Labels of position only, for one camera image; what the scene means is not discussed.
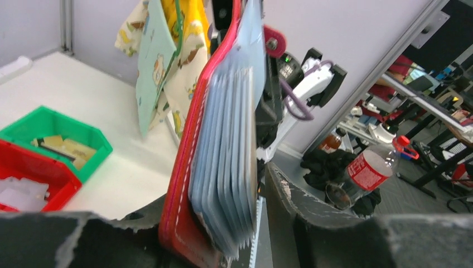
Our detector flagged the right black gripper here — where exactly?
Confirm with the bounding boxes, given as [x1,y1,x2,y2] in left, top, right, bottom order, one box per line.
[210,0,285,149]

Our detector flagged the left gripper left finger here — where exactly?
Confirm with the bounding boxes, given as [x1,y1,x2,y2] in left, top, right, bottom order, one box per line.
[1,197,185,267]

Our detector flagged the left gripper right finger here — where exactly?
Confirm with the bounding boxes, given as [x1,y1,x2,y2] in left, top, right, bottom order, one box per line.
[265,163,472,267]

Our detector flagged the red leather card holder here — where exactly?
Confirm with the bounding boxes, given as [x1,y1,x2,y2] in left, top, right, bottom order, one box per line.
[158,1,285,267]

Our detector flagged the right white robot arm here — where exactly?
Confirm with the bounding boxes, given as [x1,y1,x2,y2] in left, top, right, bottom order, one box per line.
[186,1,346,164]

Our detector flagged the white cards in red bin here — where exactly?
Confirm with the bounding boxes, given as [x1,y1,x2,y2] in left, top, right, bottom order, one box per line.
[1,176,50,212]

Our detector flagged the gold cards in green bin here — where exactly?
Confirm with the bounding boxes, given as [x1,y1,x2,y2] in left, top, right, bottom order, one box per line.
[31,135,96,170]

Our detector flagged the yellow cloth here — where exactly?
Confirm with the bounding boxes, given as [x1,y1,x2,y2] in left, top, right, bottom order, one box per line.
[157,1,208,61]

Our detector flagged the red plastic bin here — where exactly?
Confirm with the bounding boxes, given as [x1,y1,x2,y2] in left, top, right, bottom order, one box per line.
[1,140,82,213]

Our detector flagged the black cloth heap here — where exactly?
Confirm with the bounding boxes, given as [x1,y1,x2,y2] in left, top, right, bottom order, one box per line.
[300,149,382,217]

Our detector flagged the plastic cola bottle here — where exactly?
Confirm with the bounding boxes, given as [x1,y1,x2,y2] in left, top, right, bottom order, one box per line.
[325,136,419,210]

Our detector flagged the patterned white cloth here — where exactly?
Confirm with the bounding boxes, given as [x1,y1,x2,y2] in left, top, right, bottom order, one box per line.
[114,1,210,137]

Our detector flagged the green plastic bin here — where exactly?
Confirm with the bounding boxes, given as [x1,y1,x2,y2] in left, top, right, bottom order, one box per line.
[1,106,113,183]

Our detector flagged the white stand base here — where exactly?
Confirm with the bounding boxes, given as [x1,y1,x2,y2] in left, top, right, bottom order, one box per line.
[1,56,33,84]

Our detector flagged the white cable duct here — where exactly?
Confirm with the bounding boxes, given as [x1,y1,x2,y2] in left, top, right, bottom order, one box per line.
[248,196,265,268]

